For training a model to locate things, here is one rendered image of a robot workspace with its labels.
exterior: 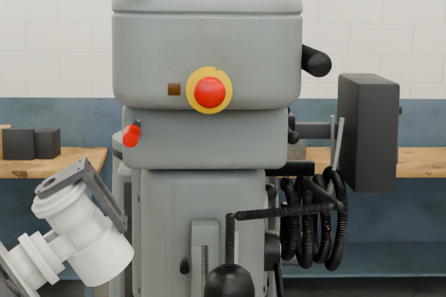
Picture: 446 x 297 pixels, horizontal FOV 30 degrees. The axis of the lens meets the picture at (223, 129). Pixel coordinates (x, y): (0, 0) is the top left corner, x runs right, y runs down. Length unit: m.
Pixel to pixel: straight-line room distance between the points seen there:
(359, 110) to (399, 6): 4.16
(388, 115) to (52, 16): 4.18
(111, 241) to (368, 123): 0.76
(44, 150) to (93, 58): 0.77
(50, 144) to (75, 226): 4.24
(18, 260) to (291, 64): 0.44
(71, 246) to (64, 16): 4.67
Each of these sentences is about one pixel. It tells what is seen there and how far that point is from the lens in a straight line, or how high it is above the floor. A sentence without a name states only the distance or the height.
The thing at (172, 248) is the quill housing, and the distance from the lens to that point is 1.26.
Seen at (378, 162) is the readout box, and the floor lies 1.58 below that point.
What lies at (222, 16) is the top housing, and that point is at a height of 1.85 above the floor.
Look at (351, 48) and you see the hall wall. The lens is 5.62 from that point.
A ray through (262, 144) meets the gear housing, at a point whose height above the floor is 1.67.
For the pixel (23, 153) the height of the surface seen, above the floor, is 0.92.
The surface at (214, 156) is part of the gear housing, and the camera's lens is 1.19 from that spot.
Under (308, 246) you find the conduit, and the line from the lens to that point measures 1.57.
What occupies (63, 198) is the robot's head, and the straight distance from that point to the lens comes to 0.88.
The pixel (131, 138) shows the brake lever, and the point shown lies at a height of 1.70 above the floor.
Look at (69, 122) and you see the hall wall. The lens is 5.59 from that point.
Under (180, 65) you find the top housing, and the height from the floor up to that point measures 1.79.
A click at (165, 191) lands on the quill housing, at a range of 1.24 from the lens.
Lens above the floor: 1.88
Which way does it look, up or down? 9 degrees down
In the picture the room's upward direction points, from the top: 1 degrees clockwise
